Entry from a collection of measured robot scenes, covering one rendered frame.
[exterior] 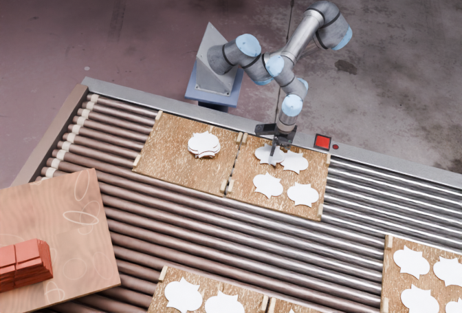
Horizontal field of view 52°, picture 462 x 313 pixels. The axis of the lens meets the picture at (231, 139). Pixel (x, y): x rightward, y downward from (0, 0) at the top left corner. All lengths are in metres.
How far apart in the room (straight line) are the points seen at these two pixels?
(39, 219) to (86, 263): 0.26
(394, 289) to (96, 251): 1.14
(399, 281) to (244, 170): 0.77
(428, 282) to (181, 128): 1.23
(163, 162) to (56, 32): 2.30
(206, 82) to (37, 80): 1.75
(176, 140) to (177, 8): 2.32
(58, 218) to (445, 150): 2.80
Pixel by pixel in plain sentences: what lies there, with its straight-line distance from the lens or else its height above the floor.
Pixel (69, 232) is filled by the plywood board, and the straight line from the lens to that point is 1.89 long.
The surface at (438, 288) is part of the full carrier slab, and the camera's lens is 2.12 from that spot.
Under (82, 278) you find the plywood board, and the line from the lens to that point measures 1.81.
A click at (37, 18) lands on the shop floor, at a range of 4.37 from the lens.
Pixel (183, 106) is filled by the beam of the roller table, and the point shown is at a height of 0.92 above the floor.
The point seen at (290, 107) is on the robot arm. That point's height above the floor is 1.32.
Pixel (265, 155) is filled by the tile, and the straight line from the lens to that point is 2.16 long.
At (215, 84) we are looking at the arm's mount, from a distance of 2.42.
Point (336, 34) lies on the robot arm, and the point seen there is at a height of 1.36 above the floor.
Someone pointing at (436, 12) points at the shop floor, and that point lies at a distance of 5.03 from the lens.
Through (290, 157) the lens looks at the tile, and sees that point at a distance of 2.18.
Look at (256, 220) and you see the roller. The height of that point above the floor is 0.92.
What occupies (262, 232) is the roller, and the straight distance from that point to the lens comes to 2.00.
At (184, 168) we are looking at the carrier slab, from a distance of 2.11.
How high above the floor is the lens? 2.70
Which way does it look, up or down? 53 degrees down
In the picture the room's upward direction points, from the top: 8 degrees clockwise
